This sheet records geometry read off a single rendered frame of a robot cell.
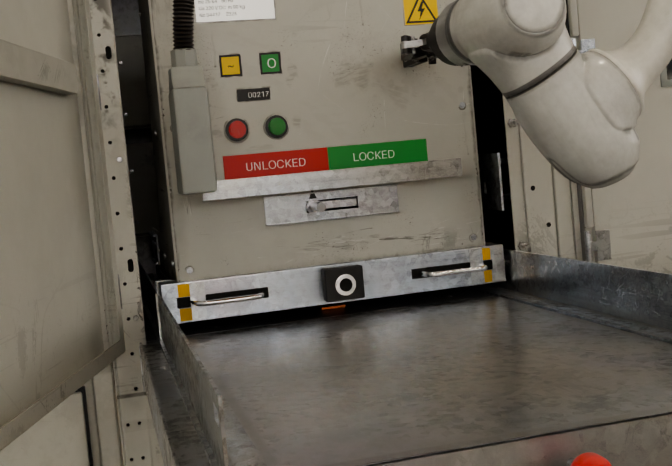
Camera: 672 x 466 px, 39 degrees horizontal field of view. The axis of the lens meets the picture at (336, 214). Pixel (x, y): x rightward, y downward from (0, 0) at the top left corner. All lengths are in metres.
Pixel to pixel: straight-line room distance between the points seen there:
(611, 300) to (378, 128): 0.45
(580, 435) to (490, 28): 0.49
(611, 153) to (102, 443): 0.79
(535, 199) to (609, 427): 0.75
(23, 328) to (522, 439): 0.57
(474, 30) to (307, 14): 0.41
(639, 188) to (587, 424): 0.82
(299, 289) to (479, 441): 0.70
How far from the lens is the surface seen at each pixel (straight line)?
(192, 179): 1.31
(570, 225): 1.56
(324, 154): 1.45
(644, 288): 1.20
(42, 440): 1.40
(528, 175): 1.52
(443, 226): 1.51
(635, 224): 1.59
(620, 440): 0.83
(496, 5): 1.09
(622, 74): 1.17
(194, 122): 1.31
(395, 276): 1.48
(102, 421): 1.41
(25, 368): 1.10
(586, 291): 1.33
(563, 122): 1.14
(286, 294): 1.44
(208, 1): 1.45
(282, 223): 1.43
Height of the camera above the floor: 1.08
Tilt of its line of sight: 3 degrees down
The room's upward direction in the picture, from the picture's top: 5 degrees counter-clockwise
